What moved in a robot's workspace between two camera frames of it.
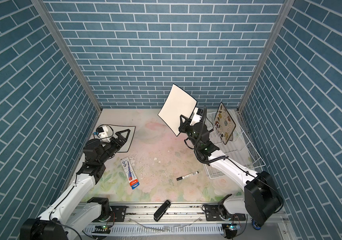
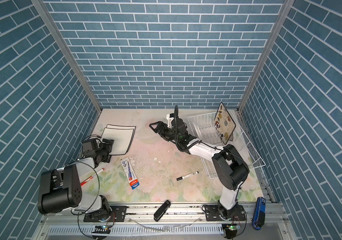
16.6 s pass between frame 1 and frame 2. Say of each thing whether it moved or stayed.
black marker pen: stayed
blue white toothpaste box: stayed
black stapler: stayed
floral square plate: stayed
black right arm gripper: moved
